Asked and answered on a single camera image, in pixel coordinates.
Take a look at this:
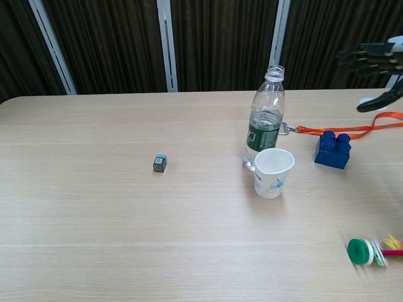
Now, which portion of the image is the clear badge holder metal clasp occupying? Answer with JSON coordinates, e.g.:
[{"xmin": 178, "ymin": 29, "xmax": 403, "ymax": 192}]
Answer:
[{"xmin": 278, "ymin": 121, "xmax": 299, "ymax": 136}]

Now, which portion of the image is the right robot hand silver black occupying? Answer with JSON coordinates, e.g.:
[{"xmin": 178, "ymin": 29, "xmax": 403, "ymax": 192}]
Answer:
[{"xmin": 336, "ymin": 35, "xmax": 403, "ymax": 113}]

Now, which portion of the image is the small white paper cup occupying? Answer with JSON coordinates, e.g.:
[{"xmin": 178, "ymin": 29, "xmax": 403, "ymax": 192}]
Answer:
[{"xmin": 253, "ymin": 148, "xmax": 296, "ymax": 201}]

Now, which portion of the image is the transparent water bottle green label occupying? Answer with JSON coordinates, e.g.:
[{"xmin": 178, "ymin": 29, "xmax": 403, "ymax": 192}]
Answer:
[{"xmin": 241, "ymin": 64, "xmax": 286, "ymax": 172}]

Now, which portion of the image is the blue toy building block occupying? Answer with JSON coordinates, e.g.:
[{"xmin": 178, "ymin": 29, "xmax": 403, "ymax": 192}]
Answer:
[{"xmin": 314, "ymin": 130, "xmax": 353, "ymax": 171}]

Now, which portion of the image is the small grey teal cube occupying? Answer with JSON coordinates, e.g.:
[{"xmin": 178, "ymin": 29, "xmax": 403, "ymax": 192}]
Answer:
[{"xmin": 152, "ymin": 153, "xmax": 168, "ymax": 174}]

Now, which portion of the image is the green and white toy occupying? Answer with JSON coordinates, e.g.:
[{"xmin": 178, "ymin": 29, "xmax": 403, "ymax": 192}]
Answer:
[{"xmin": 346, "ymin": 233, "xmax": 403, "ymax": 269}]

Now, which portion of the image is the orange lanyard strap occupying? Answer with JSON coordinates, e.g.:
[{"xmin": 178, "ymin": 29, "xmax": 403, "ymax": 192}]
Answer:
[{"xmin": 297, "ymin": 111, "xmax": 403, "ymax": 141}]

